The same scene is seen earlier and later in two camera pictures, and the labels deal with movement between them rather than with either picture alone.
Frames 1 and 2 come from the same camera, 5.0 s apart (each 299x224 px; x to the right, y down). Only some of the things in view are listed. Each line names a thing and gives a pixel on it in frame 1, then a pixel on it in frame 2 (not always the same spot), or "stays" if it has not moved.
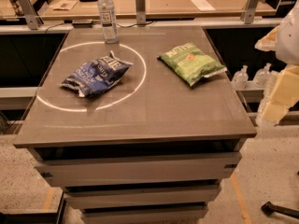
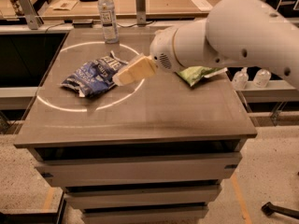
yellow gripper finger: (268, 42) -> (139, 57)
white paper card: (64, 5) stays
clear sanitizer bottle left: (240, 78) stays
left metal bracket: (28, 9) stays
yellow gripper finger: (284, 94) -> (142, 67)
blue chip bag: (95, 76) stays
